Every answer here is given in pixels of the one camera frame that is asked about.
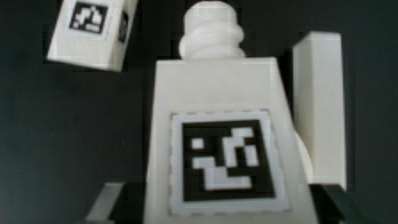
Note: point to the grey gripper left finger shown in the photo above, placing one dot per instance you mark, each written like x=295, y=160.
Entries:
x=103, y=206

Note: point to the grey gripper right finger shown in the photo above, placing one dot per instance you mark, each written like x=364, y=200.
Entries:
x=335, y=209

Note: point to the white round stool seat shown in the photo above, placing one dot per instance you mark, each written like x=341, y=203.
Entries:
x=303, y=165

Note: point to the white right rail block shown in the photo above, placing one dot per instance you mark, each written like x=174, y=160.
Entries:
x=318, y=106

